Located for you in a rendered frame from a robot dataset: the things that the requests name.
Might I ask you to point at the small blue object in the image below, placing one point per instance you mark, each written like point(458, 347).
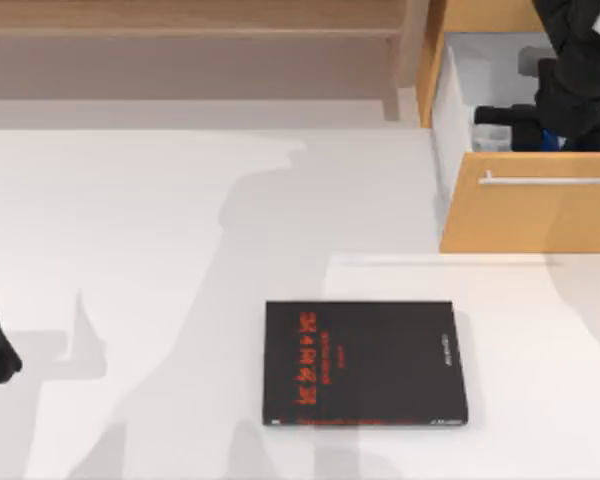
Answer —
point(550, 141)

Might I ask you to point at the grey drawer inside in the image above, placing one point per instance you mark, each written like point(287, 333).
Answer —
point(490, 75)

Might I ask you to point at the pale wooden drawer front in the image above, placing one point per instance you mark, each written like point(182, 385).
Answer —
point(530, 220)

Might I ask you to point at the wooden cupboard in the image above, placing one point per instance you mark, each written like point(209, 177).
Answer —
point(480, 15)

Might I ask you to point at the black book with red lettering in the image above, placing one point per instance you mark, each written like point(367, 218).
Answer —
point(365, 365)

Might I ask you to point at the wooden open shelves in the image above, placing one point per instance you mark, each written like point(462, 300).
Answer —
point(180, 50)

